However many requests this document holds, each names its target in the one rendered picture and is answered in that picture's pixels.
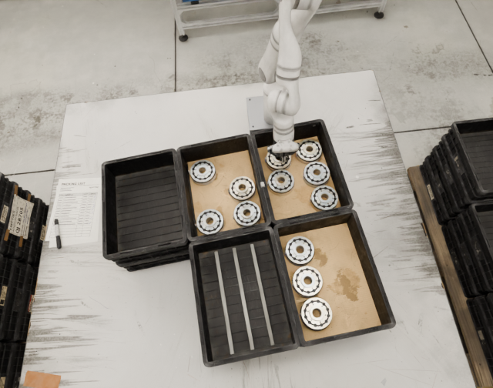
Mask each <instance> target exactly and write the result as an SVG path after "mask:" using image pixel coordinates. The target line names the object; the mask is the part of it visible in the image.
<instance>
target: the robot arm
mask: <svg viewBox="0 0 493 388"><path fill-rule="evenodd" d="M321 2H322V0H279V20H278V21H277V22H276V24H275V26H274V27H273V31H272V33H271V36H270V40H269V43H268V46H267V49H266V51H265V53H264V55H263V57H262V59H261V60H260V63H259V67H258V72H259V76H260V79H261V80H262V81H263V82H264V84H263V118H264V120H265V122H267V123H268V124H271V125H273V143H272V146H267V151H268V152H269V153H270V154H271V155H273V156H276V157H280V161H282V162H286V161H287V156H292V155H293V154H294V153H295V152H297V151H298V150H299V149H300V143H299V142H298V143H295V141H294V127H293V123H294V117H293V116H294V115H296V114H297V113H298V111H299V109H300V91H299V76H300V67H301V62H302V55H301V50H300V46H299V44H298V43H299V41H300V39H301V36H302V34H303V33H304V30H305V28H306V27H307V24H308V23H309V21H310V20H311V19H312V17H313V16H314V14H315V12H316V10H317V9H318V8H319V6H320V3H321ZM286 90H287V91H288V92H286Z"/></svg>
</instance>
